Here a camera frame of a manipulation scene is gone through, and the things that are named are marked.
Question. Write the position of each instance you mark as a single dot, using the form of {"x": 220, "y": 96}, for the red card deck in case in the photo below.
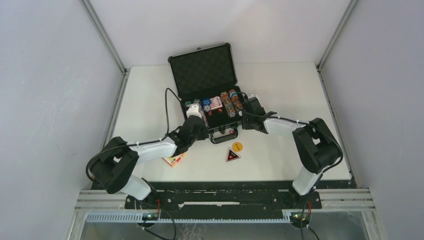
{"x": 216, "y": 103}

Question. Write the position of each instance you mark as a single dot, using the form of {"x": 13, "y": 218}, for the yellow round button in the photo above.
{"x": 237, "y": 147}

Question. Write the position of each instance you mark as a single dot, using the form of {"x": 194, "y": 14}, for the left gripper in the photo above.
{"x": 204, "y": 131}

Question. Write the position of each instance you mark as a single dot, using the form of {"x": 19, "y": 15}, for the circuit board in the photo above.
{"x": 299, "y": 217}
{"x": 150, "y": 217}

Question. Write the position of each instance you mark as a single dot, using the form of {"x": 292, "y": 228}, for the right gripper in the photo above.
{"x": 245, "y": 125}

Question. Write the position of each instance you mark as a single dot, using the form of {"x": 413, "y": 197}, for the right circuit board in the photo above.
{"x": 299, "y": 217}

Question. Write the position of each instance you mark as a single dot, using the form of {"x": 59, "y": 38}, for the inner right chip row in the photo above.
{"x": 230, "y": 109}

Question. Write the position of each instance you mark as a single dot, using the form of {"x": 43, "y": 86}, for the red triangular dealer button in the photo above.
{"x": 232, "y": 155}

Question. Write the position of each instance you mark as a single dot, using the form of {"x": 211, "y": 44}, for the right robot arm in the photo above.
{"x": 317, "y": 147}

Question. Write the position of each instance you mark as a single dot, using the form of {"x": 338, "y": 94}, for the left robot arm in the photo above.
{"x": 113, "y": 166}

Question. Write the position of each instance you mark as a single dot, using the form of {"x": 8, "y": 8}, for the red dice in case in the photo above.
{"x": 214, "y": 112}

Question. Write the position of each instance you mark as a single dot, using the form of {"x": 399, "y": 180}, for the black poker case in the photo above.
{"x": 205, "y": 73}

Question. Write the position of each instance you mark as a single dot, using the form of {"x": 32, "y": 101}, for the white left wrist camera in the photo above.
{"x": 194, "y": 109}

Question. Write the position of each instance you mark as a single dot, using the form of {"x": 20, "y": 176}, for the far right chip row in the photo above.
{"x": 236, "y": 101}

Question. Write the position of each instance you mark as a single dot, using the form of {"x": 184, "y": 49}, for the white slotted cable duct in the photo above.
{"x": 133, "y": 217}

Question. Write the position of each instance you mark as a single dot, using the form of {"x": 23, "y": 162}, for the purple chip row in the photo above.
{"x": 197, "y": 101}

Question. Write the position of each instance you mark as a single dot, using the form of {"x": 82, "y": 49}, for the black mounting base plate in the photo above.
{"x": 231, "y": 199}

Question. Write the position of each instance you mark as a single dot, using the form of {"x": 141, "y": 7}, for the left circuit board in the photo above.
{"x": 150, "y": 217}

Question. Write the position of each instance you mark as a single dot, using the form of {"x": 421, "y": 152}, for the blue small blind button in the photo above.
{"x": 206, "y": 104}

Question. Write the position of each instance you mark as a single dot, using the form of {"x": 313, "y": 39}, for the red playing card box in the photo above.
{"x": 172, "y": 161}

